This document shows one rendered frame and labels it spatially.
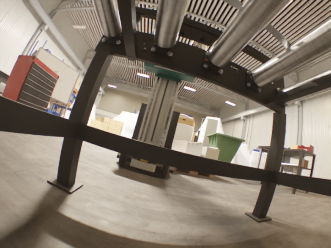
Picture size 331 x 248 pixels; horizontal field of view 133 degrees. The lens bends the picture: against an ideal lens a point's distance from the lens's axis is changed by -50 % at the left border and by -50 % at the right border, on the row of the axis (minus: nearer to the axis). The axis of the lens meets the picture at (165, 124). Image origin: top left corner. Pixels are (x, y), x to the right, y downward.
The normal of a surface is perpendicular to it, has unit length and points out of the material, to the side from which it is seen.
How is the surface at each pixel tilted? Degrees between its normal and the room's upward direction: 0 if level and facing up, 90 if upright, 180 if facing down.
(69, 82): 90
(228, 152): 100
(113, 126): 90
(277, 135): 90
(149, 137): 90
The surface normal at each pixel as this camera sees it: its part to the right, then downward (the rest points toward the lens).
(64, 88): 0.93, 0.19
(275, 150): -0.96, -0.27
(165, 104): 0.04, -0.14
